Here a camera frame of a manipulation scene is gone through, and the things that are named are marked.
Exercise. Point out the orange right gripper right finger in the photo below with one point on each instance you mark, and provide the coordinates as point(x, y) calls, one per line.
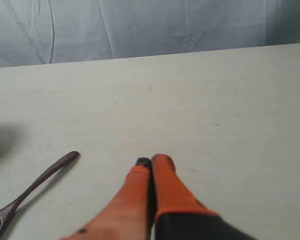
point(179, 215)

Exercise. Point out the dark brown wooden spoon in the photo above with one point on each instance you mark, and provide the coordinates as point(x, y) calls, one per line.
point(8, 212)

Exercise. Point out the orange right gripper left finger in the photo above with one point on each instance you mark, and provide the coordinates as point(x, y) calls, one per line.
point(128, 216)

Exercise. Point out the white backdrop curtain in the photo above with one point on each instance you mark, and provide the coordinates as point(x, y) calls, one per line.
point(34, 32)

